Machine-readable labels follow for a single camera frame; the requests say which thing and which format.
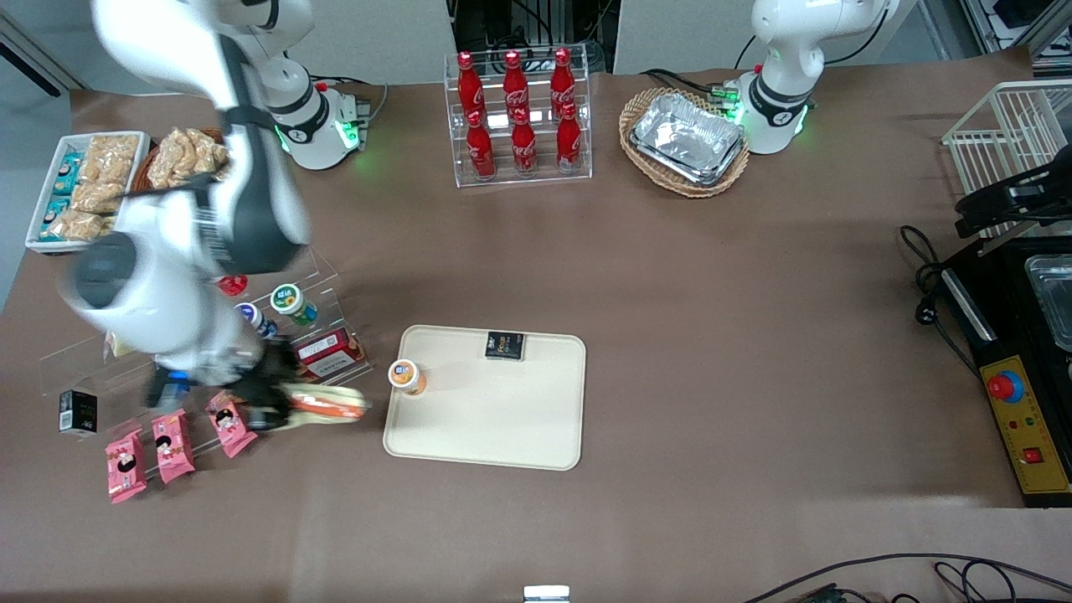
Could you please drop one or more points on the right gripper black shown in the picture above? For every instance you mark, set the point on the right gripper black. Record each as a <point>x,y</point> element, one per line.
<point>270,383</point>

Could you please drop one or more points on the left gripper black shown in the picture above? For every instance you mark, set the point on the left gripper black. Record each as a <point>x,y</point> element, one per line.
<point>998,201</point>

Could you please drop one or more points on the metal machine tray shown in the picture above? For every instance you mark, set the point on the metal machine tray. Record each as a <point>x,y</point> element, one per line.
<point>1053,293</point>

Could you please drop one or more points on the cream plastic tray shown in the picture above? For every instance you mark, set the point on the cream plastic tray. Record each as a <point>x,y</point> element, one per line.
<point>494,410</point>

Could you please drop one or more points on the aluminium foil tray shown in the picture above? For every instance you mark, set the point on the aluminium foil tray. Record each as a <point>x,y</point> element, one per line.
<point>687,134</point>

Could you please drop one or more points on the pink cartoon snack packet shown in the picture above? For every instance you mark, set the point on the pink cartoon snack packet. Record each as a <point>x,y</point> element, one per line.
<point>228,425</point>
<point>126,465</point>
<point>172,446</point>

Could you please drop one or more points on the red tartan shortbread box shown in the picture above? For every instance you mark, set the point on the red tartan shortbread box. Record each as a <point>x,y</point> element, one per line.
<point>331,356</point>

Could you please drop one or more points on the blue gum bottle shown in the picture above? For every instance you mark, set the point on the blue gum bottle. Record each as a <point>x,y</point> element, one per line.
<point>255,322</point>

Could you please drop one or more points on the green gum bottle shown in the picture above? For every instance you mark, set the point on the green gum bottle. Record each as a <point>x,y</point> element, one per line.
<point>291,303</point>

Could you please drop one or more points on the black sealing machine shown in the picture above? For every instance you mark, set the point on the black sealing machine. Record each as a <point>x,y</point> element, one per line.
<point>1005,335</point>

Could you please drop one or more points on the red gum bottle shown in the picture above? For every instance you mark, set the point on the red gum bottle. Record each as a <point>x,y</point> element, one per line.
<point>233,286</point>

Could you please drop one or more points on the red emergency stop button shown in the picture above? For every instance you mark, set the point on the red emergency stop button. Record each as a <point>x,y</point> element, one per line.
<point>1003,387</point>

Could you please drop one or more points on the clear acrylic tiered stand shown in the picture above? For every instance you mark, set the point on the clear acrylic tiered stand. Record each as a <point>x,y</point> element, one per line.
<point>84,368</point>

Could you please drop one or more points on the small black carton box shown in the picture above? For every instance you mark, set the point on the small black carton box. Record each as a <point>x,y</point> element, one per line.
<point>78,413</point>
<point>505,346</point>

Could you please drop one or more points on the clear bag brown snacks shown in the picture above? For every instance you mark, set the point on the clear bag brown snacks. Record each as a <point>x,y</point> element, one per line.
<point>96,198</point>
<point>203,152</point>
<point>105,172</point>
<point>113,149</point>
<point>170,159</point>
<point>77,226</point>

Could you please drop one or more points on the brown round wicker basket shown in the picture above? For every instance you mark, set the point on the brown round wicker basket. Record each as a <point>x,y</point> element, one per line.
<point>146,167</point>

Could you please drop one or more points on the teal snack packet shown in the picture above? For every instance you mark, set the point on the teal snack packet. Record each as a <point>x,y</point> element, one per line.
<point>69,172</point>
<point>48,231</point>
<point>57,209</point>

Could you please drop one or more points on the light wicker basket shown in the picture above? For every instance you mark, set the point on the light wicker basket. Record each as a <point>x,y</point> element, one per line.
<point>670,186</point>

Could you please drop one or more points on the clear acrylic bottle rack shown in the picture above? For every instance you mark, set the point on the clear acrylic bottle rack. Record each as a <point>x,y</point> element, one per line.
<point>502,180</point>

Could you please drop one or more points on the white rectangular snack bin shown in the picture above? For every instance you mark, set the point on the white rectangular snack bin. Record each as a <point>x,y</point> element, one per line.
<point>42,193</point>

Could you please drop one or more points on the red cola bottle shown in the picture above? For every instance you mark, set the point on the red cola bottle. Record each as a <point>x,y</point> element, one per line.
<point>481,151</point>
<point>514,82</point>
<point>467,84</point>
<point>569,142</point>
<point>524,149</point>
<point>562,79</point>

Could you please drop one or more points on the small white block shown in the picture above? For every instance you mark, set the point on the small white block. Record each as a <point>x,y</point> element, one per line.
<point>546,595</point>

